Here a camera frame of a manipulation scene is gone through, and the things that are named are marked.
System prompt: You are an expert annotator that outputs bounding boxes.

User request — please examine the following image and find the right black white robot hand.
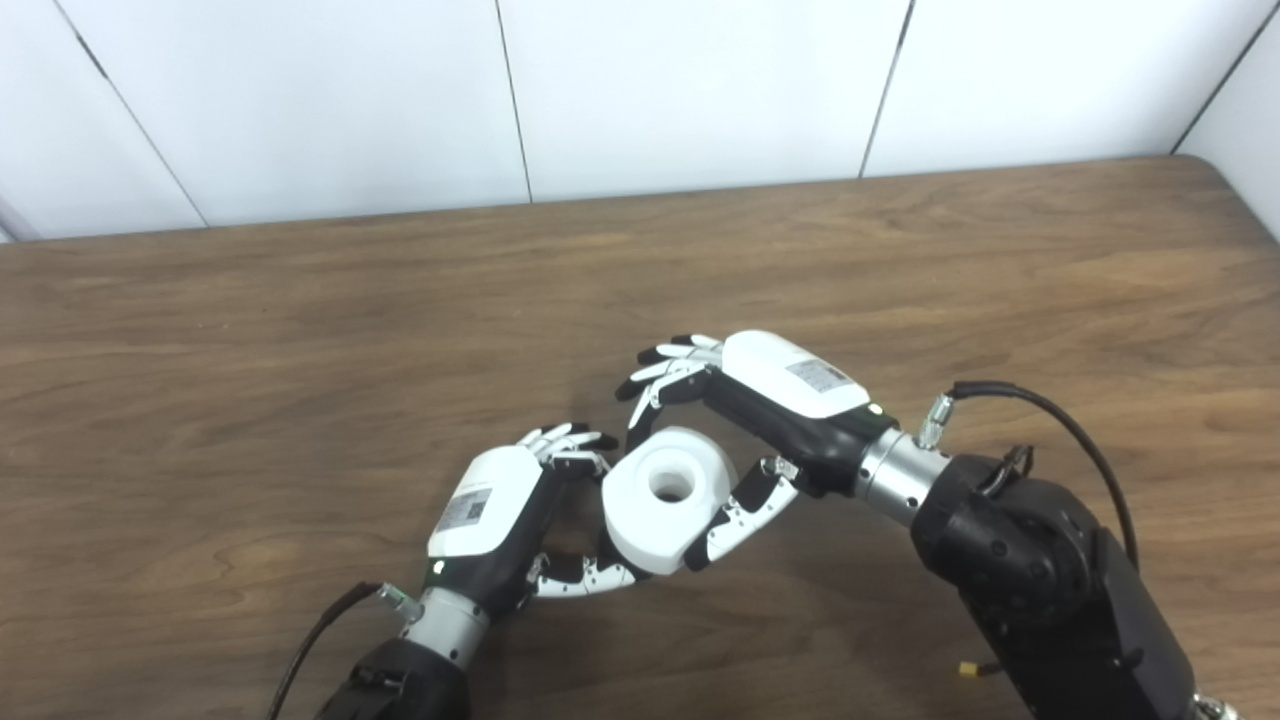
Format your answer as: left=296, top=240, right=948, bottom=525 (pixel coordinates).
left=614, top=330, right=899, bottom=574

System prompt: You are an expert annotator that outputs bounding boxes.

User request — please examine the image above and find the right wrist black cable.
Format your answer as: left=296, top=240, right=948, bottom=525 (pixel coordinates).
left=915, top=380, right=1142, bottom=573

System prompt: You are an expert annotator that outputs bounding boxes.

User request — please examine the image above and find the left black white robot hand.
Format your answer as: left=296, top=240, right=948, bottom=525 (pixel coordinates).
left=420, top=422, right=642, bottom=617

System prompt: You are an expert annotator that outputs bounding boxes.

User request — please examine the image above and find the round white piece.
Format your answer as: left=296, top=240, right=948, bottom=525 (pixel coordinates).
left=601, top=427, right=742, bottom=578

